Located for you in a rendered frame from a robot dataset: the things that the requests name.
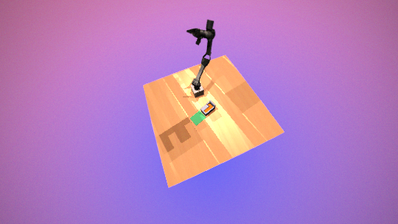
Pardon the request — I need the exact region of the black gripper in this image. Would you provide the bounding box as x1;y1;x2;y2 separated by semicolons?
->
186;28;206;38

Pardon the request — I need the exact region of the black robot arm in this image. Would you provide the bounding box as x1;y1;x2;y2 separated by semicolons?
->
192;19;215;90

